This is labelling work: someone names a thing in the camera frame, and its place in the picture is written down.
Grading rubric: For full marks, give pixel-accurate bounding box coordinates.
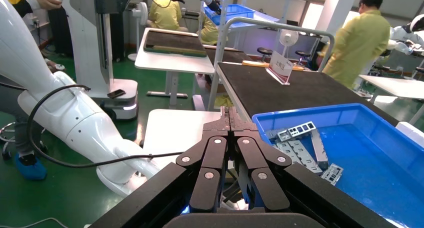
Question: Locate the white pedestal fan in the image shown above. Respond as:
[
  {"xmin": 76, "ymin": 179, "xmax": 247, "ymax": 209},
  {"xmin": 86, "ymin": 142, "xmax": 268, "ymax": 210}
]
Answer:
[{"xmin": 127, "ymin": 1, "xmax": 149, "ymax": 62}]

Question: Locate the person in black yellow jacket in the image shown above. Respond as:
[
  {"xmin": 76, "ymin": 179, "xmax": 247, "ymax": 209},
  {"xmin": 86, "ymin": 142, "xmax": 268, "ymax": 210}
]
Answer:
[{"xmin": 0, "ymin": 0, "xmax": 64, "ymax": 182}]

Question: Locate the white humanoid robot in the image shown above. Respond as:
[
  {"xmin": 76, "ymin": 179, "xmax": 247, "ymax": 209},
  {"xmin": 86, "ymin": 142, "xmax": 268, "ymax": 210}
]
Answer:
[{"xmin": 387, "ymin": 13, "xmax": 424, "ymax": 57}]

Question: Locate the grey tubular guard rail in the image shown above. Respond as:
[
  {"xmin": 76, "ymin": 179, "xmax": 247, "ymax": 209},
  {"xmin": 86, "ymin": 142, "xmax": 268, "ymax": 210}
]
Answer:
[{"xmin": 206, "ymin": 16, "xmax": 335, "ymax": 112}]

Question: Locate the white table with legs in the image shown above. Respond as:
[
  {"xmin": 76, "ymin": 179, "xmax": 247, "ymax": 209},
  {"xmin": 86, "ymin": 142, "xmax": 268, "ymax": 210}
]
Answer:
[{"xmin": 134, "ymin": 27, "xmax": 217, "ymax": 109}]

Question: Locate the black tray with wooden edge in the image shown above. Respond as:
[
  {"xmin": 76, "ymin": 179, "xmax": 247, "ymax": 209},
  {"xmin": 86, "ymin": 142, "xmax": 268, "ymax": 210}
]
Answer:
[{"xmin": 143, "ymin": 29, "xmax": 209, "ymax": 59}]

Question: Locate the blue plastic bin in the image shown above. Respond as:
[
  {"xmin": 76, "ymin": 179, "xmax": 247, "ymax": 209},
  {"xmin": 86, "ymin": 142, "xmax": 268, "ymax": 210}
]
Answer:
[{"xmin": 251, "ymin": 102, "xmax": 424, "ymax": 228}]

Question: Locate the plain white table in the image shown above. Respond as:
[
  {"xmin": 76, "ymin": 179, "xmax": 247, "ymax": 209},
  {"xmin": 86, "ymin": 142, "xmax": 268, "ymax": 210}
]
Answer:
[{"xmin": 358, "ymin": 73, "xmax": 424, "ymax": 102}]

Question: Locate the acrylic sign with red print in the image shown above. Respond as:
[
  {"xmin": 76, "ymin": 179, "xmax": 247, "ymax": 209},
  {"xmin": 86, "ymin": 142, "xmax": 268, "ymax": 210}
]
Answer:
[{"xmin": 265, "ymin": 50, "xmax": 295, "ymax": 86}]

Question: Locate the black round stool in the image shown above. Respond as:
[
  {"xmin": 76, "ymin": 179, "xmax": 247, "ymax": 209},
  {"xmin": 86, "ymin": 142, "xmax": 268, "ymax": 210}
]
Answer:
[
  {"xmin": 256, "ymin": 46, "xmax": 274, "ymax": 63},
  {"xmin": 294, "ymin": 49, "xmax": 313, "ymax": 66}
]

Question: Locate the blue plastic crate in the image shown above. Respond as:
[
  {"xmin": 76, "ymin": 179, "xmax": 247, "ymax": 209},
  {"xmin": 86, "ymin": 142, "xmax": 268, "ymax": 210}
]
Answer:
[{"xmin": 203, "ymin": 3, "xmax": 257, "ymax": 26}]

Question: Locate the short wooden edge strip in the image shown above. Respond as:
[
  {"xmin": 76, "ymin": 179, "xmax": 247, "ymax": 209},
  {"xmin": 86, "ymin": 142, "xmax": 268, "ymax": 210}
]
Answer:
[{"xmin": 241, "ymin": 60, "xmax": 305, "ymax": 72}]

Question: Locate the black table mat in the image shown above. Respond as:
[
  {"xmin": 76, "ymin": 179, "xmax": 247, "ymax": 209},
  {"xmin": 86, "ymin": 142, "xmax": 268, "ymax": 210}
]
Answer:
[{"xmin": 216, "ymin": 62, "xmax": 400, "ymax": 127}]

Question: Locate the person in yellow shirt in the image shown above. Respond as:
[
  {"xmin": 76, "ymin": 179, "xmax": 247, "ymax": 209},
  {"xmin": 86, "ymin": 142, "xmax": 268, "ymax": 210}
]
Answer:
[{"xmin": 198, "ymin": 15, "xmax": 220, "ymax": 46}]

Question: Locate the white robot column stand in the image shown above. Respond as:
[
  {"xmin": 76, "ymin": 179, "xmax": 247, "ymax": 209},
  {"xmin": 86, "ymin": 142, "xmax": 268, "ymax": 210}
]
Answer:
[{"xmin": 61, "ymin": 0, "xmax": 140, "ymax": 122}]

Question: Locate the grey perforated metal bracket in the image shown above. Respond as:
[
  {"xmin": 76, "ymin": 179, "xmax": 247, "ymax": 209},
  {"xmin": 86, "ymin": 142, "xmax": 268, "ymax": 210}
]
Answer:
[{"xmin": 320, "ymin": 163, "xmax": 344, "ymax": 187}]

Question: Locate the yellow cloth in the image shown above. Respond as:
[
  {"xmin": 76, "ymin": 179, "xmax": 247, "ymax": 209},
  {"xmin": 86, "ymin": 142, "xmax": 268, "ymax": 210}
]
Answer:
[{"xmin": 213, "ymin": 94, "xmax": 235, "ymax": 109}]

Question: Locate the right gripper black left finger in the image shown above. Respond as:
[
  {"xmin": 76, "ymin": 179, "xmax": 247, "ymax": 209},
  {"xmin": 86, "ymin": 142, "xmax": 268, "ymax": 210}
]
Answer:
[{"xmin": 174, "ymin": 106, "xmax": 231, "ymax": 213}]

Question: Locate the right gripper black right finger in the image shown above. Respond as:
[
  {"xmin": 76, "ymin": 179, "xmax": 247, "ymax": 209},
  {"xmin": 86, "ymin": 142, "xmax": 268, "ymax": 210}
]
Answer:
[{"xmin": 230, "ymin": 106, "xmax": 294, "ymax": 212}]

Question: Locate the grey ladder-shaped metal bracket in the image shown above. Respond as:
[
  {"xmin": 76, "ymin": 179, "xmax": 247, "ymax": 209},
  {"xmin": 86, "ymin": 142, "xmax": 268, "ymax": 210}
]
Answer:
[{"xmin": 276, "ymin": 121, "xmax": 317, "ymax": 143}]

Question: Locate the black smartphone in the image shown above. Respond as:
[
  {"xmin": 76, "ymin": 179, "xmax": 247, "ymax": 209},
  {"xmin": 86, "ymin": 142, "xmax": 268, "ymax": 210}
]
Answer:
[{"xmin": 106, "ymin": 88, "xmax": 127, "ymax": 100}]

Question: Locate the seated person in yellow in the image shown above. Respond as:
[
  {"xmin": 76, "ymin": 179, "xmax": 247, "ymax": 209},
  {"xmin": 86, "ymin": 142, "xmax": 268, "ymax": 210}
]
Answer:
[{"xmin": 147, "ymin": 0, "xmax": 190, "ymax": 33}]

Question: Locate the long flat grey metal plate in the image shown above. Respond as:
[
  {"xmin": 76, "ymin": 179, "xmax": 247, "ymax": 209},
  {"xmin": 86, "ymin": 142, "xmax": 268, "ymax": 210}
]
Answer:
[{"xmin": 310, "ymin": 128, "xmax": 329, "ymax": 171}]

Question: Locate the small white fan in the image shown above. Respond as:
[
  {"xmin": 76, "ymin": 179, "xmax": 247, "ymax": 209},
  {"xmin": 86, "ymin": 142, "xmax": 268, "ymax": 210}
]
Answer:
[{"xmin": 278, "ymin": 29, "xmax": 300, "ymax": 49}]

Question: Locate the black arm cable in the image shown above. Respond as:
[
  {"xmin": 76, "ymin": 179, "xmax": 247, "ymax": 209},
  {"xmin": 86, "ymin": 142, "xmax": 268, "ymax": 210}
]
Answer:
[{"xmin": 26, "ymin": 83, "xmax": 185, "ymax": 170}]

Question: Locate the pale perforated metal plate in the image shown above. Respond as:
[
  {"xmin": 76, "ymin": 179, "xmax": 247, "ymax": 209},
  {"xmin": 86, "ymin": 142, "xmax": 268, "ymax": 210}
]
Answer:
[{"xmin": 274, "ymin": 140, "xmax": 323, "ymax": 174}]

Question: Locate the person in yellow-green shirt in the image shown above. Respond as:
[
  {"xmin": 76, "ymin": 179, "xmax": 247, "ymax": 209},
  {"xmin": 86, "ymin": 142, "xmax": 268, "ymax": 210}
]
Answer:
[{"xmin": 322, "ymin": 0, "xmax": 392, "ymax": 90}]

